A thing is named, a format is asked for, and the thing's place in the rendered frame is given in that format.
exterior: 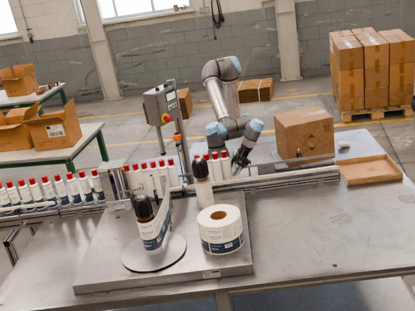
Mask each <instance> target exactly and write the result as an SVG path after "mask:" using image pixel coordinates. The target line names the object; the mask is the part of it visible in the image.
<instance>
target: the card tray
mask: <svg viewBox="0 0 415 311"><path fill-rule="evenodd" d="M336 165H339V169H338V171H339V172H340V174H341V176H342V177H343V179H344V181H345V183H346V185H347V186H353V185H362V184H367V183H376V182H381V181H390V180H400V179H403V172H402V171H401V170H400V168H399V167H398V166H397V165H396V163H394V161H392V159H391V158H390V157H389V156H388V154H378V155H369V156H364V157H355V158H350V159H342V160H336Z"/></svg>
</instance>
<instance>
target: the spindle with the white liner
mask: <svg viewBox="0 0 415 311"><path fill-rule="evenodd" d="M191 167H192V171H193V176H194V177H195V178H196V179H195V180H194V183H195V189H196V195H197V198H198V204H199V212H201V211H202V210H203V209H205V208H207V207H210V206H212V205H215V202H214V197H213V193H212V186H211V179H210V178H209V177H208V175H209V170H208V163H207V161H206V160H205V159H204V158H196V159H194V160H193V161H192V165H191Z"/></svg>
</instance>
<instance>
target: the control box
mask: <svg viewBox="0 0 415 311"><path fill-rule="evenodd" d="M158 87H159V89H160V91H158V92H155V88H154V89H151V90H149V91H147V92H145V93H143V99H144V102H145V107H146V112H147V116H148V121H149V125H151V126H164V125H166V124H167V123H169V122H171V121H173V120H175V119H176V118H178V117H179V116H180V110H179V106H178V107H177V108H175V109H173V110H171V111H170V112H168V109H167V105H169V104H171V103H173V102H175V101H177V94H176V90H175V95H176V98H175V99H173V100H171V101H169V102H167V101H166V96H165V93H166V92H168V91H170V90H172V89H175V87H174V86H173V85H170V86H168V88H164V85H160V86H158ZM177 103H178V101H177ZM166 115H170V121H169V122H167V121H165V120H164V117H165V116H166Z"/></svg>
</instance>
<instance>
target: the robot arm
mask: <svg viewBox="0 0 415 311"><path fill-rule="evenodd" d="M240 74H241V67H240V63H239V61H238V59H237V58H236V57H235V56H230V57H229V56H228V57H224V58H221V59H216V60H210V61H209V62H208V63H207V64H206V65H205V66H204V68H203V71H202V75H201V79H202V82H203V85H204V86H205V87H206V89H207V92H208V95H209V98H210V100H211V103H212V106H213V109H214V112H215V115H216V117H217V121H218V122H213V123H210V124H209V125H207V126H206V127H205V135H206V140H207V146H208V151H207V153H208V154H209V159H211V160H212V152H217V154H218V158H219V159H220V158H221V151H223V150H226V151H227V156H228V157H229V158H230V153H229V151H228V149H227V147H226V145H225V142H226V141H228V140H231V139H236V138H241V137H243V136H244V138H243V140H242V142H241V147H240V148H238V152H236V154H235V155H234V156H233V158H232V160H231V171H232V176H236V175H237V174H240V172H241V170H242V169H243V168H246V167H247V165H248V163H249V156H248V154H249V153H250V152H251V151H252V150H253V147H254V146H255V144H257V142H256V141H257V140H258V138H259V135H260V134H261V131H262V128H263V126H264V123H263V122H262V121H260V120H258V119H256V118H253V117H252V116H250V114H242V115H240V107H239V101H238V90H237V80H238V79H239V77H238V75H240ZM219 79H220V81H221V82H222V83H223V87H224V98H225V100H224V98H223V95H222V93H221V90H220V87H219V84H218V81H219ZM237 165H238V168H237V169H236V171H235V168H236V167H237Z"/></svg>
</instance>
